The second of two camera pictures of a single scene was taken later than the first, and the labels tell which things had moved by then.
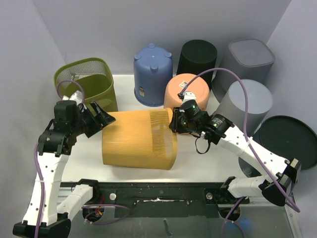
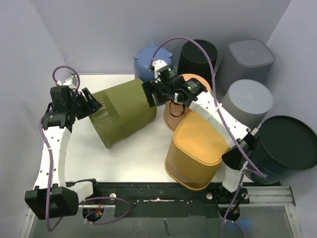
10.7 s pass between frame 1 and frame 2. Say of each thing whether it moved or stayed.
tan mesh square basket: moved
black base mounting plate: stayed
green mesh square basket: moved
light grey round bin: stayed
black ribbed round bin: stayed
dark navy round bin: stayed
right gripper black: moved
